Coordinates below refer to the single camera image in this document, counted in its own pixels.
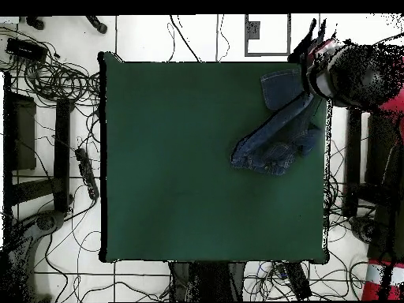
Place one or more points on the black frame stand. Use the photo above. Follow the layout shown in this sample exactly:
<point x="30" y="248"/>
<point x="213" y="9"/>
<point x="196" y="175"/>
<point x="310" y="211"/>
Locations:
<point x="62" y="151"/>

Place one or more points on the grey square frame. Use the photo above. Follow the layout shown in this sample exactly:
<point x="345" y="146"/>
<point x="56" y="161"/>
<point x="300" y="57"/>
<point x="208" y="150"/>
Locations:
<point x="252" y="30"/>

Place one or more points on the black upright bar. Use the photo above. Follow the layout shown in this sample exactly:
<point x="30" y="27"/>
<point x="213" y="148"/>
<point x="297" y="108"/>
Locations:
<point x="354" y="151"/>

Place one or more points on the black stand foot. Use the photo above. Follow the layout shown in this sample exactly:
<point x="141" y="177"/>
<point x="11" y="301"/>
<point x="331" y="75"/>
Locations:
<point x="96" y="24"/>
<point x="34" y="22"/>

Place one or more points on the black power strip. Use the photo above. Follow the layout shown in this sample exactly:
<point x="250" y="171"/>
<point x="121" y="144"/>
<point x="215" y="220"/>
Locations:
<point x="296" y="281"/>
<point x="86" y="172"/>

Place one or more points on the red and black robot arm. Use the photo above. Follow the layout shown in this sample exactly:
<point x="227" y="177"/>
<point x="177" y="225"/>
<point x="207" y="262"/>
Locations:
<point x="363" y="75"/>

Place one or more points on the black electronics box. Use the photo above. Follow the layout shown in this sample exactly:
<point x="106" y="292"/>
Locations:
<point x="25" y="49"/>

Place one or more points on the blue denim jeans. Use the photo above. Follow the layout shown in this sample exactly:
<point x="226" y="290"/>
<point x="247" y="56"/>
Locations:
<point x="277" y="132"/>

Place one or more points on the dark green table cloth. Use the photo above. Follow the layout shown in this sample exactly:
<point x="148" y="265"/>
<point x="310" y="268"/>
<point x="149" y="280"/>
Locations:
<point x="157" y="189"/>

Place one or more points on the black metal column stand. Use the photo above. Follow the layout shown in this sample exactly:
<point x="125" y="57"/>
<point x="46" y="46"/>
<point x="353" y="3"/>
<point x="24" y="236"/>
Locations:
<point x="208" y="281"/>

